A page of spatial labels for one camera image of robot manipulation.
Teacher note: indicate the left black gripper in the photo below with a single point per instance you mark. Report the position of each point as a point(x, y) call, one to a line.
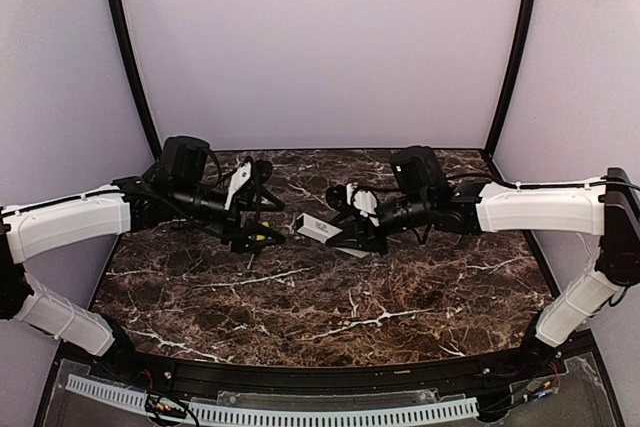
point(239, 220)

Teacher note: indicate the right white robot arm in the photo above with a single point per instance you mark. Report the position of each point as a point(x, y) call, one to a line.
point(475, 203)

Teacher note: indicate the left black frame post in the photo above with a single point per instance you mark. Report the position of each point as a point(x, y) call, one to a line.
point(132, 73)

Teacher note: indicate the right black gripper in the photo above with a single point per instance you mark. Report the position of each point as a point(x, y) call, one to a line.
point(361, 228)

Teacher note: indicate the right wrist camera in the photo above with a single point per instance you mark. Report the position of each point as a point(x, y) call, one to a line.
point(362, 200)

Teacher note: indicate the yellow handled screwdriver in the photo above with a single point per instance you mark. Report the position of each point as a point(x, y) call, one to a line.
point(257, 238)

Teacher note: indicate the white remote control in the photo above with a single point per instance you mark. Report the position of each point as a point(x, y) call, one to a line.
point(314, 228)

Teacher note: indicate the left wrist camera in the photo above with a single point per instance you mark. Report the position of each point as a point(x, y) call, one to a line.
point(241, 175)

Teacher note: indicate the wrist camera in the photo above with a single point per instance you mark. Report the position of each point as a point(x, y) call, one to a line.
point(241, 175)
point(362, 200)

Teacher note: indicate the white slotted cable duct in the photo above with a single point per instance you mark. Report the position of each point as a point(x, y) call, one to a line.
point(412, 408)

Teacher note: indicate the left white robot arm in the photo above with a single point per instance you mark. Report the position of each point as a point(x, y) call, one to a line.
point(171, 189)

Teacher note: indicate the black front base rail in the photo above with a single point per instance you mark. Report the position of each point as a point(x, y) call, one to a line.
point(480, 374)

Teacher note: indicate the right black frame post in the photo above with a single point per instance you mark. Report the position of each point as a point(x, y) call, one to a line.
point(516, 54)

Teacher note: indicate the black frame post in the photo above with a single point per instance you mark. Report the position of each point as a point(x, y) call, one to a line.
point(132, 73)
point(516, 54)

